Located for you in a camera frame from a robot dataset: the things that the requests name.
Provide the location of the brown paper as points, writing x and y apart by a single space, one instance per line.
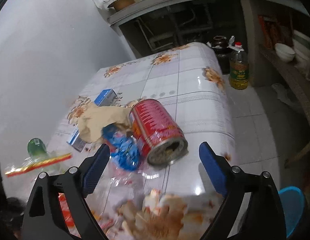
91 122

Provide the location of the cooking oil bottle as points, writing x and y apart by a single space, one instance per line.
239 67

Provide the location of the lower shelf board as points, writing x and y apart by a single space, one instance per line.
297 83

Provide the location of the green plastic drink bottle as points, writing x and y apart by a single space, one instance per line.
38 152

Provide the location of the red tin can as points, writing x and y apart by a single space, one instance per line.
160 140

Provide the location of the red snack bag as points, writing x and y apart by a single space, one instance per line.
23 178

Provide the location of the stack of white bowls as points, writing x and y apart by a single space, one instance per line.
301 43

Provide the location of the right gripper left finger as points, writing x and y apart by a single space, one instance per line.
43 217

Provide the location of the copper basin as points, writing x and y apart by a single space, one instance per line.
118 5

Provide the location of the blue wrapper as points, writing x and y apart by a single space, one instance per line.
126 154

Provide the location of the blue plastic trash basket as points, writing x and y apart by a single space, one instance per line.
294 205

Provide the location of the blue white toothpaste box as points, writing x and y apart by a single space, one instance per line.
106 97

